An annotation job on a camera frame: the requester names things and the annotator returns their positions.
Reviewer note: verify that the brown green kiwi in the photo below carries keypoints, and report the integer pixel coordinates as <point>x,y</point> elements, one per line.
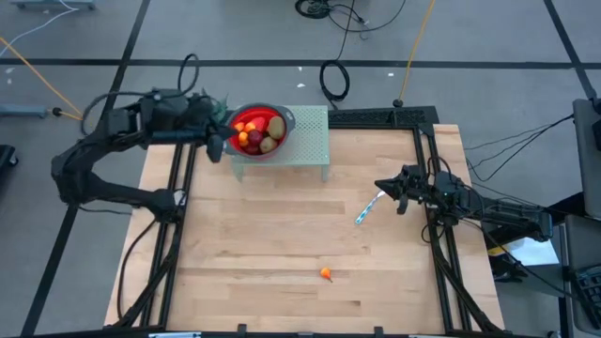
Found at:
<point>268,144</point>
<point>276,127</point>

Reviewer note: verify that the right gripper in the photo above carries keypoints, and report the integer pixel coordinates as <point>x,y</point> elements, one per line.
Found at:
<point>418,185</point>

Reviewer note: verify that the black camera bracket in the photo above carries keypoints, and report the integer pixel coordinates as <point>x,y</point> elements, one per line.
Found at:
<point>378,331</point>
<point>241,329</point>

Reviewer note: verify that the grey stand foot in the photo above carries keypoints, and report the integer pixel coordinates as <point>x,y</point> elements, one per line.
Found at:
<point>23,111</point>
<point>51,4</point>

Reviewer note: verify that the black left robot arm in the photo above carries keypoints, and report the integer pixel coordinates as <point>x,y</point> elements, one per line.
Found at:
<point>94,188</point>

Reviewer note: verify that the red grey collapsible colander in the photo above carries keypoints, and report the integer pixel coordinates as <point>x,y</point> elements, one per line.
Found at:
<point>287,119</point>

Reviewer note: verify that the pale green perforated shelf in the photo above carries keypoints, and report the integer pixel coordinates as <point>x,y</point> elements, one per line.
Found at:
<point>310,136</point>

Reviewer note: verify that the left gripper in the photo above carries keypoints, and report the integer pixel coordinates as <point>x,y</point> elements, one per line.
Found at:
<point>202,117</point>

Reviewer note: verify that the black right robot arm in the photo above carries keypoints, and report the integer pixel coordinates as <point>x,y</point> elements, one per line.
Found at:
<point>502,211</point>

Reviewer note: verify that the black aluminium table frame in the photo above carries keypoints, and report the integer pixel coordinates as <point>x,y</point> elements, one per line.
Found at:
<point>375,116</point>

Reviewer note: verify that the black keyboard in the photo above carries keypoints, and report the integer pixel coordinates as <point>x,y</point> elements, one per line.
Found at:
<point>591,291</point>

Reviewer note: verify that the grey desk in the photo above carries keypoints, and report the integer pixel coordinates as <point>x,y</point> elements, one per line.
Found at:
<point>582,244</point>

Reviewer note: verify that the silver bar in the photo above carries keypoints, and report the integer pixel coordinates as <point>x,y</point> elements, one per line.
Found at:
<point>174,335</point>

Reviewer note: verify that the dark red plum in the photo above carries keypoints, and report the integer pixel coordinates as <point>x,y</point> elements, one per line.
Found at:
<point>255,136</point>

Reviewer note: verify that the white box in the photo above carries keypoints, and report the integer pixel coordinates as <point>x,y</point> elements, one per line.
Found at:
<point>530,251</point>

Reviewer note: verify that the black caster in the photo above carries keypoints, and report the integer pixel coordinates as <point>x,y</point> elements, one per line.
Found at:
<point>7,155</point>

